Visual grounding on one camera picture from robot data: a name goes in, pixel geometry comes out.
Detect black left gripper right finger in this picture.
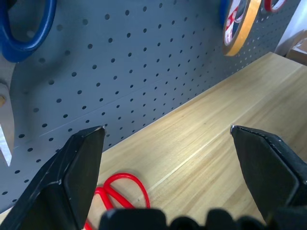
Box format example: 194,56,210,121
230,124,307,227

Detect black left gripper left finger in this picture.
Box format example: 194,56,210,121
0,126,106,230

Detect grey perforated pegboard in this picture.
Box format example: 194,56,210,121
0,0,301,211

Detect yellow tape roll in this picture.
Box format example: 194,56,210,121
222,0,261,57

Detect red tape roll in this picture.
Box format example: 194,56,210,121
263,0,287,12

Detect cardboard box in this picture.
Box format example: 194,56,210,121
286,30,307,66

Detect red-handled scissors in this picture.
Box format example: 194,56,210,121
84,172,151,230

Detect blue-handled scissors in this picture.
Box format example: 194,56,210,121
0,0,58,167

